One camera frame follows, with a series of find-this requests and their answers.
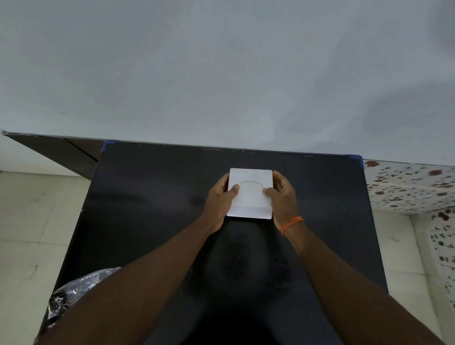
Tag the person's right hand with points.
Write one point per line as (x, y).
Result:
(286, 202)

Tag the person's left hand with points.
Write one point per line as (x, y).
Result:
(217, 208)

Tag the white tissue box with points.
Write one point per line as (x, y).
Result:
(250, 208)

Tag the clear plastic tissue packet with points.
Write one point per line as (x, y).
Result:
(74, 288)

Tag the person's left forearm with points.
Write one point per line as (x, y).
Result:
(124, 291)

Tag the orange thread wristband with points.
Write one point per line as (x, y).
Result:
(291, 225)

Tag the blue tape piece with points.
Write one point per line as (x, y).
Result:
(356, 160)
(107, 145)

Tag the floral patterned tiled ledge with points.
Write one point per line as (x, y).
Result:
(405, 185)

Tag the black table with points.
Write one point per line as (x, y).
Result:
(67, 153)

